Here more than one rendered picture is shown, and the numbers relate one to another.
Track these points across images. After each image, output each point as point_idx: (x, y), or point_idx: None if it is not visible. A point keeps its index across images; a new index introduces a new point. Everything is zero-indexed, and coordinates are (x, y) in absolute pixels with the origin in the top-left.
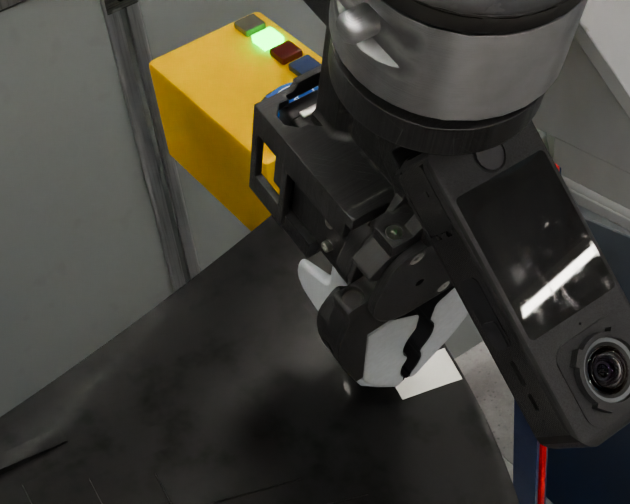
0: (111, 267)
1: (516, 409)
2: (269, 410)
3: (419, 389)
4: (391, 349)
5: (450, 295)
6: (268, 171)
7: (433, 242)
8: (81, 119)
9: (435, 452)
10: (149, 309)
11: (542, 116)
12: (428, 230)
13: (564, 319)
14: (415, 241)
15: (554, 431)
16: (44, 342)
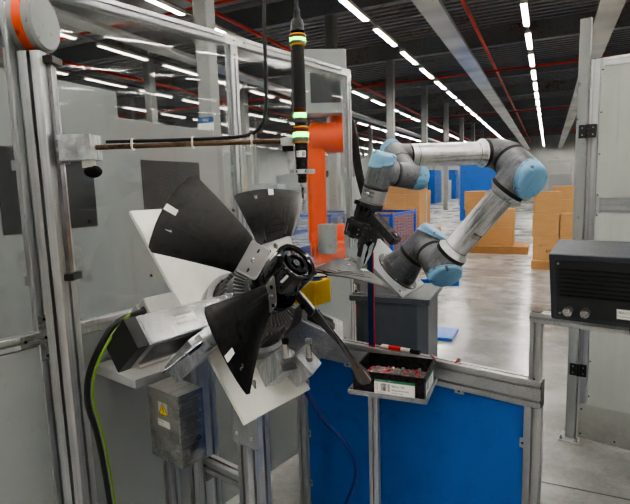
0: None
1: (368, 309)
2: (346, 268)
3: (364, 270)
4: (364, 252)
5: (370, 246)
6: (314, 284)
7: (373, 224)
8: None
9: (369, 274)
10: None
11: (357, 280)
12: (372, 223)
13: (389, 229)
14: (370, 226)
15: (391, 239)
16: (217, 399)
